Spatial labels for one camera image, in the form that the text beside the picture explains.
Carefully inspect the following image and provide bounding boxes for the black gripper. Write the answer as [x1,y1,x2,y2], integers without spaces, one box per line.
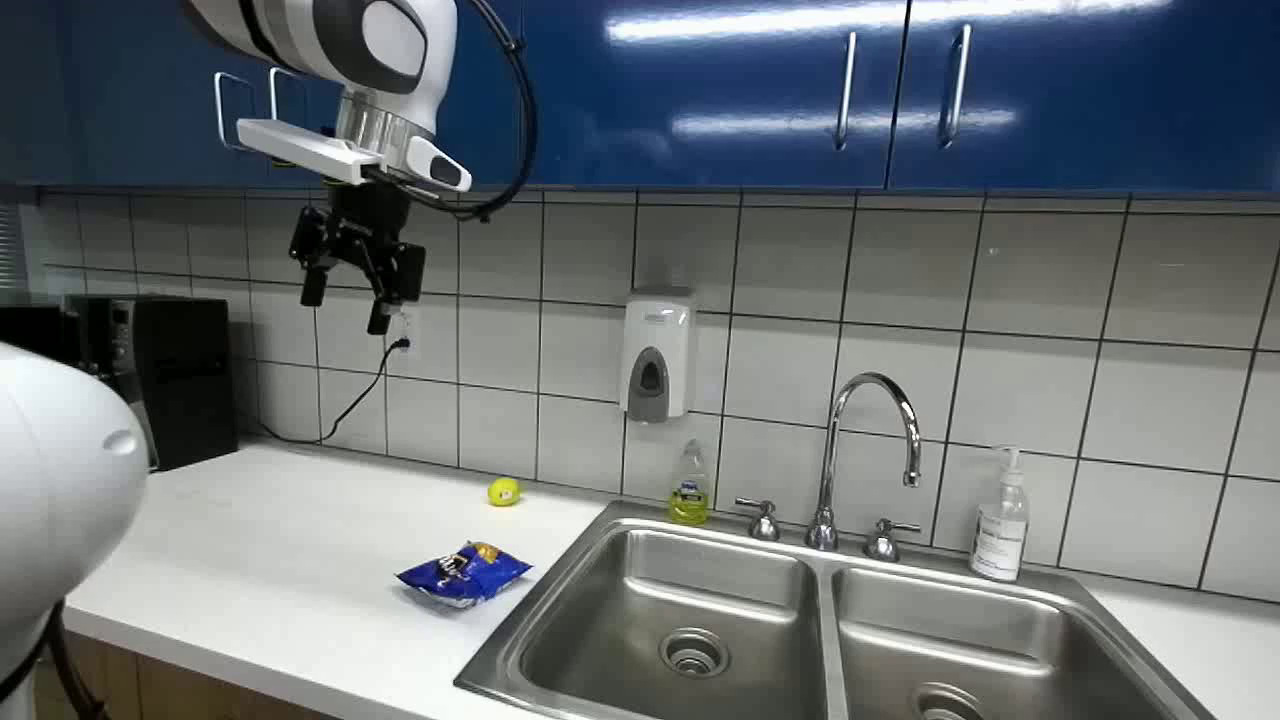
[283,179,433,341]

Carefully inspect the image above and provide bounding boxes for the blue doritos chip pack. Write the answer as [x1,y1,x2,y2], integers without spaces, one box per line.
[394,536,537,617]

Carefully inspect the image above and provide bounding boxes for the metal sink drain strainer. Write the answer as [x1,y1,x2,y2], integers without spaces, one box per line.
[909,680,994,720]
[661,626,737,684]

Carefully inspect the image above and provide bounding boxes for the stainless steel double sink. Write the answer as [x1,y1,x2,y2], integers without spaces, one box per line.
[453,499,1222,720]

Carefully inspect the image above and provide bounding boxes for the black countertop appliance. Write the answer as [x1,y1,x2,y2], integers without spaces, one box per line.
[0,293,243,476]

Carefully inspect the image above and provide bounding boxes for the blue cabinet door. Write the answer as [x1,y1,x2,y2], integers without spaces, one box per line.
[438,0,913,195]
[67,0,352,193]
[884,0,1280,202]

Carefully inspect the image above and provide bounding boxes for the yellow dish soap bottle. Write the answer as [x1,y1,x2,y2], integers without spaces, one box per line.
[666,438,719,529]

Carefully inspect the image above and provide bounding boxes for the wooden base cabinet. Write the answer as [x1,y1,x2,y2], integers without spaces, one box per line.
[30,629,340,720]

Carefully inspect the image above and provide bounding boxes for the chrome gooseneck faucet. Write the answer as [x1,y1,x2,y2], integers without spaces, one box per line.
[801,368,929,555]

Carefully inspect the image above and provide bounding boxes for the clear pump soap bottle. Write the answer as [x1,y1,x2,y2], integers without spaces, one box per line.
[968,443,1037,583]

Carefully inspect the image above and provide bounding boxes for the black power cord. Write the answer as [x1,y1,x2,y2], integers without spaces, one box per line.
[247,333,417,451]

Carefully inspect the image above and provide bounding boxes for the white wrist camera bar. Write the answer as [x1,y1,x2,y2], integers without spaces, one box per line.
[235,117,477,202]

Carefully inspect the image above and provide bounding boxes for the silver cabinet door handle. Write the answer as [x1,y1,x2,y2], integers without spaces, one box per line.
[208,63,253,150]
[832,24,865,156]
[936,20,980,154]
[261,62,302,129]

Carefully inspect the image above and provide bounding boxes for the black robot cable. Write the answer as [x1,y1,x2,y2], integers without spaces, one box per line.
[443,0,543,223]
[0,600,113,720]

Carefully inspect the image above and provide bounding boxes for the white wall soap dispenser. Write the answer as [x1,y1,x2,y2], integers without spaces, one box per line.
[622,293,701,428]

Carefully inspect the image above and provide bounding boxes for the chrome faucet handle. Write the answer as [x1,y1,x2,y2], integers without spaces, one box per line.
[859,513,925,565]
[737,496,787,543]

